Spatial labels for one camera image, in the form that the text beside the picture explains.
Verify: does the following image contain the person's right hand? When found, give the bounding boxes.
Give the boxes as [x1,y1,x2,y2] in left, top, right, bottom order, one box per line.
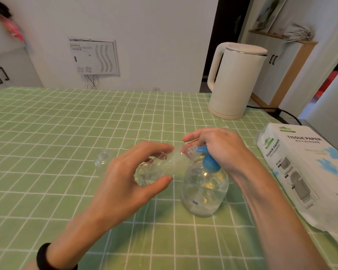
[181,127,260,180]

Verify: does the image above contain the person's left hand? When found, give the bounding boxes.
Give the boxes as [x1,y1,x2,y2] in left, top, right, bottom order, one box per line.
[89,141,175,231]

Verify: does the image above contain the small clear plastic bottle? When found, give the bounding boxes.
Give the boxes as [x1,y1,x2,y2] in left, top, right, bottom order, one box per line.
[135,145,201,186]
[95,148,115,169]

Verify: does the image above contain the large clear bottle blue pump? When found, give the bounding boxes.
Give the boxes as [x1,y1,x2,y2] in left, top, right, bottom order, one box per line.
[181,145,229,218]

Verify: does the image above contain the person's right forearm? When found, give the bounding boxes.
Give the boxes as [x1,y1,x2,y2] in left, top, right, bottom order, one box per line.
[231,163,332,270]

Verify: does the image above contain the person's left forearm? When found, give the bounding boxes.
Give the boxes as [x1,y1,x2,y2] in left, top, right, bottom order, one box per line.
[22,210,124,270]

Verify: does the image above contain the cream electric kettle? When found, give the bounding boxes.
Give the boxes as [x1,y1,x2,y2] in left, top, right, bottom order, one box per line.
[207,42,268,120]

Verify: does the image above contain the white tissue paper pack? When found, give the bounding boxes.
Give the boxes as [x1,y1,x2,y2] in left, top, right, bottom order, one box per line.
[256,123,338,245]

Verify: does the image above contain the green checked tablecloth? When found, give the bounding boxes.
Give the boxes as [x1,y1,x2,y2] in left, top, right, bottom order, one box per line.
[0,87,338,270]

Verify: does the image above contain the white door wooden side cabinet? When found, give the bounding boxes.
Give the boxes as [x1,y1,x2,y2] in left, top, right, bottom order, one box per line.
[247,30,318,109]

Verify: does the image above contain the black wrist band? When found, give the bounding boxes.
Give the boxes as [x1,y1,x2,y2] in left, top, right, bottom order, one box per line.
[36,243,78,270]

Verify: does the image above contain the red object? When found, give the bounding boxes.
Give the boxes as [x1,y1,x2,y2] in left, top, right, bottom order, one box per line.
[314,70,338,99]

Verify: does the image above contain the crumpled grey paper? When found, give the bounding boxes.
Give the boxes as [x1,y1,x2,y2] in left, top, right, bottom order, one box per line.
[281,24,315,42]

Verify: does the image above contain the leaning framed picture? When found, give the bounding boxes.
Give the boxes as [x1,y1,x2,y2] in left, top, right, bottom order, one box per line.
[252,0,288,33]

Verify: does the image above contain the wooden top white cabinet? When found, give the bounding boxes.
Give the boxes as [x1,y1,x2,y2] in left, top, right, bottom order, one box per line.
[0,21,44,92]

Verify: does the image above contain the pink hanging item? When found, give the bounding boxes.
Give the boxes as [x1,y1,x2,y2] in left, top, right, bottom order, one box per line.
[0,12,26,44]

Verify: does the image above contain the black power cable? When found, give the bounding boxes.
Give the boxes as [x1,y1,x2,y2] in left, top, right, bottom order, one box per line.
[246,105,302,126]

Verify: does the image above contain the thin loose wall wires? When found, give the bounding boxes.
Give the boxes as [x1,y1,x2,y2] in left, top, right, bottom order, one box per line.
[84,74,99,90]

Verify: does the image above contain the white wall panel cover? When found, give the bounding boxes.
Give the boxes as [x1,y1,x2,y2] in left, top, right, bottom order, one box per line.
[69,38,121,77]

